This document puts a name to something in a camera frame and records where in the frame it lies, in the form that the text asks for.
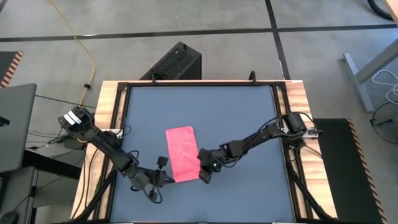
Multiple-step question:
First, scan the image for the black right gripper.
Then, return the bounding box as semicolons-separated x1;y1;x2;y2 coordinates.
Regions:
197;147;231;185

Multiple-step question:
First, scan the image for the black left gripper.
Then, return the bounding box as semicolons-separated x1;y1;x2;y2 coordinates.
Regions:
128;156;176;200

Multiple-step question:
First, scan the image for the pink terry towel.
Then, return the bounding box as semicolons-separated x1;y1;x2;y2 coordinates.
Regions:
165;125;201;184

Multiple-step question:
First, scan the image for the blue-grey table mat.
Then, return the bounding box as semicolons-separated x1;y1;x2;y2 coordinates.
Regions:
110;85;296;223

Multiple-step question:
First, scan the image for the black computer tower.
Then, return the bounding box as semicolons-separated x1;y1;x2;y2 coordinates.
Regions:
139;41;203;81

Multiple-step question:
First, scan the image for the black desk beam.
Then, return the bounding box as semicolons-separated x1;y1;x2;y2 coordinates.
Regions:
22;149;83;180

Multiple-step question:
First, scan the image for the large black striped-edge floor mat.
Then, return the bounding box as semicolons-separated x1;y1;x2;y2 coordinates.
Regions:
312;118;388;224

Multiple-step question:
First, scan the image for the grey cabinet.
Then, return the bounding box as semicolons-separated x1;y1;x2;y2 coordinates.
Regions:
0;166;40;224

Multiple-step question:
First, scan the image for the grey laptop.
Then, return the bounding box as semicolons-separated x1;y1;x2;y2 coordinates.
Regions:
0;83;37;174

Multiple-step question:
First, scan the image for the black computer mouse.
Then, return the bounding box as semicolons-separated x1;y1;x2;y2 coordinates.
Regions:
0;211;19;224

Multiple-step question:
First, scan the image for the small black striped-edge floor mat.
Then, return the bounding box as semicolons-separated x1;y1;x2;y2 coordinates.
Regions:
0;51;24;88

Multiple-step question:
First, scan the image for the light wooden desk corner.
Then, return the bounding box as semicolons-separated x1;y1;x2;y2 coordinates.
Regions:
384;0;398;23

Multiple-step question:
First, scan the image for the black metal table frame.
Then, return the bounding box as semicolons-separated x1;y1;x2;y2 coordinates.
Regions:
73;70;335;224

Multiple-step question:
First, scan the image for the yellow cable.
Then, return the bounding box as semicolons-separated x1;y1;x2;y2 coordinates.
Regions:
49;0;96;108

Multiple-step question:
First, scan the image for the thin black floor cable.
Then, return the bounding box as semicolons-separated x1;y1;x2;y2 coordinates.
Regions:
34;94;97;110

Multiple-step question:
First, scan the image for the black looped cable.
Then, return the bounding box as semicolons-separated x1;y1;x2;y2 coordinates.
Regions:
369;102;398;146

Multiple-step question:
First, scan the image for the grey desk leg frame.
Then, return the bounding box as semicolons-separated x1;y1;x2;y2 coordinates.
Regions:
343;39;398;113

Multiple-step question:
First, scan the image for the white cable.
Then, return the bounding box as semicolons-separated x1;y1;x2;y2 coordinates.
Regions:
371;68;398;105

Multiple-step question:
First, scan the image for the thick black hose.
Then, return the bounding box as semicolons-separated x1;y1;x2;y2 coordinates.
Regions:
366;0;394;22

